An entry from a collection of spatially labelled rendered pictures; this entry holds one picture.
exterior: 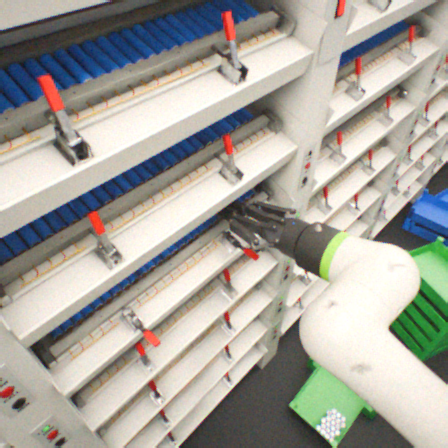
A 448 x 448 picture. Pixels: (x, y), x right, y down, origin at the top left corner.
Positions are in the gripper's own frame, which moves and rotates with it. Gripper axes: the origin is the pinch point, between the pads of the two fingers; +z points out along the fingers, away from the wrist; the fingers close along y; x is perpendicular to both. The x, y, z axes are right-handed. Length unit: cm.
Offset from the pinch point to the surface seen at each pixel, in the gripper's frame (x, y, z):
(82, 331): -3.4, -37.6, 0.4
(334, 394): -99, 25, -13
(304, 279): -62, 39, 10
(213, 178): 12.4, -6.0, -4.3
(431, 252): -73, 91, -18
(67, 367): -6.9, -42.7, -0.8
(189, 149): 17.4, -6.4, 0.5
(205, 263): -7.3, -10.6, -1.7
